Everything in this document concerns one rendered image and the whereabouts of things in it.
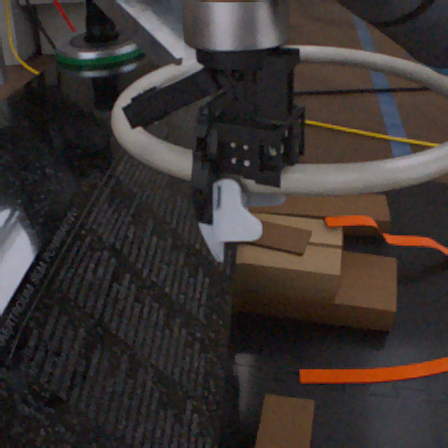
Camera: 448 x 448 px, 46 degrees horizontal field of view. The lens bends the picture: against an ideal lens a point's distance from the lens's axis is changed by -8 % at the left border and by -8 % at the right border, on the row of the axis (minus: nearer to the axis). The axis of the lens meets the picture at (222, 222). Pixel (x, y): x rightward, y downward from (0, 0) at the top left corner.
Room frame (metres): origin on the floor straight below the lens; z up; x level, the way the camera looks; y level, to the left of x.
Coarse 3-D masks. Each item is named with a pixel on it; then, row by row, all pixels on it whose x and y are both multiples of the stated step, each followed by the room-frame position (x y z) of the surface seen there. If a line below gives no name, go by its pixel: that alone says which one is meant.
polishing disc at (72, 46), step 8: (80, 32) 1.25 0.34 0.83; (120, 32) 1.23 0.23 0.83; (64, 40) 1.20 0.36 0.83; (72, 40) 1.19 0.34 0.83; (80, 40) 1.19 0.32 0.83; (120, 40) 1.17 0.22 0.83; (128, 40) 1.17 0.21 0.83; (56, 48) 1.14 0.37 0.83; (64, 48) 1.14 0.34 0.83; (72, 48) 1.13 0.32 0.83; (80, 48) 1.13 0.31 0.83; (88, 48) 1.12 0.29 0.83; (96, 48) 1.12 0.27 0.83; (104, 48) 1.12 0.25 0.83; (112, 48) 1.11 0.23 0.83; (120, 48) 1.11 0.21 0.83; (128, 48) 1.12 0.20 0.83; (136, 48) 1.14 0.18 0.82; (72, 56) 1.10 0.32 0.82; (80, 56) 1.09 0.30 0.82; (88, 56) 1.09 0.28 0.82; (96, 56) 1.09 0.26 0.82; (104, 56) 1.09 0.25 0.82
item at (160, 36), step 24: (96, 0) 1.05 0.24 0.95; (120, 0) 0.98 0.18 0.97; (144, 0) 1.08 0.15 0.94; (168, 0) 1.04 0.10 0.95; (120, 24) 0.96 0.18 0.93; (144, 24) 0.90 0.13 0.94; (168, 24) 0.99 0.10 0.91; (144, 48) 0.89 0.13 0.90; (168, 48) 0.83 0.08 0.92; (192, 48) 0.92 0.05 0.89
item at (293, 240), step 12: (264, 228) 1.30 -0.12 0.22; (276, 228) 1.30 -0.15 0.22; (288, 228) 1.30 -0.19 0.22; (300, 228) 1.30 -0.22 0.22; (264, 240) 1.25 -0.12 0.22; (276, 240) 1.25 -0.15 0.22; (288, 240) 1.25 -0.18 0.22; (300, 240) 1.24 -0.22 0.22; (288, 252) 1.20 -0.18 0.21; (300, 252) 1.19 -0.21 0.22
